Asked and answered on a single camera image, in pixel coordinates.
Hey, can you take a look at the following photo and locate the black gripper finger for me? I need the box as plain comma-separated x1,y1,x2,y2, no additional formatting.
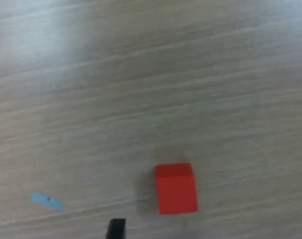
105,218,127,239

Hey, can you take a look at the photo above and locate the small blue tape mark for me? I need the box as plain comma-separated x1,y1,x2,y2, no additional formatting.
30,191,64,212

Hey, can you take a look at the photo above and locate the red cube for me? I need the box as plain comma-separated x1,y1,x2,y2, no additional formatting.
154,163,199,216

